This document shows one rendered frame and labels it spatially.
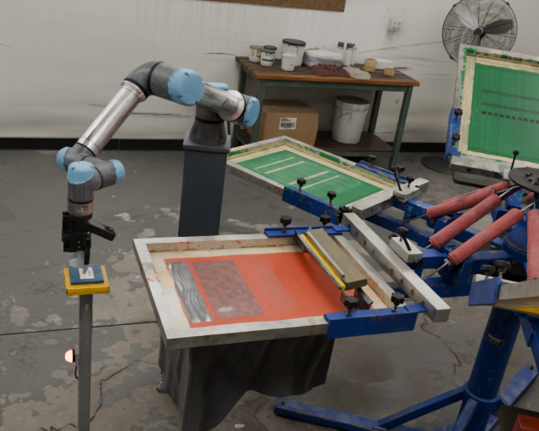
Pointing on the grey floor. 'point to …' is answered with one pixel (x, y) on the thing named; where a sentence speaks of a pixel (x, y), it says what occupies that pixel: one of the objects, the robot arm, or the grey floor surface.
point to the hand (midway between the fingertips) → (85, 269)
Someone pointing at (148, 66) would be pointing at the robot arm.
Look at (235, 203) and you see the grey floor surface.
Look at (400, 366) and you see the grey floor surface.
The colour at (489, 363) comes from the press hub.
